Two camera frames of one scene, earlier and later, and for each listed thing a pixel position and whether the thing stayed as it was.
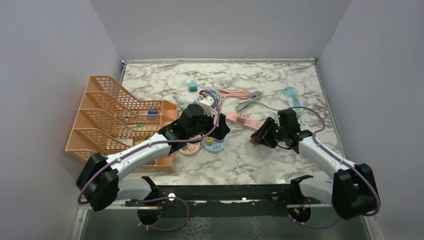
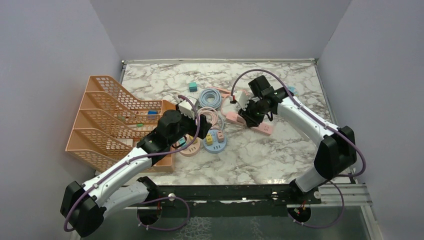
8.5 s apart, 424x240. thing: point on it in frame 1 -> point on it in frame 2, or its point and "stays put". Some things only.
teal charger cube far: [193, 87] stays put
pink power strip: [242, 118] stays put
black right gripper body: [280, 132] -> [254, 112]
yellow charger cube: [209, 140] stays put
